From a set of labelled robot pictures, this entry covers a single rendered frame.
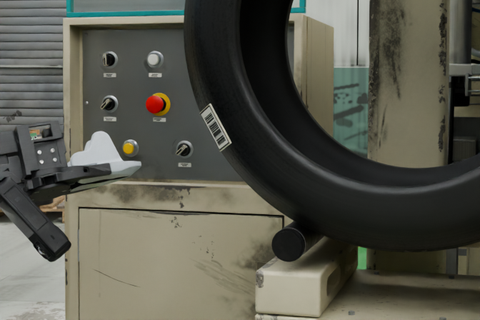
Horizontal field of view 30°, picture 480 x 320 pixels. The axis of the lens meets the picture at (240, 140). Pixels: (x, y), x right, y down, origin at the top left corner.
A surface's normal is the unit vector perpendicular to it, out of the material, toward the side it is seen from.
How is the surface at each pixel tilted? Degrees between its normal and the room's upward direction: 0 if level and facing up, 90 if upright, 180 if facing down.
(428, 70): 90
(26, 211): 72
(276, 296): 90
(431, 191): 101
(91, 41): 90
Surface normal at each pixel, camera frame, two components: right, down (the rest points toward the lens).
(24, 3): -0.11, 0.05
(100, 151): 0.41, -0.30
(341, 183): -0.32, 0.22
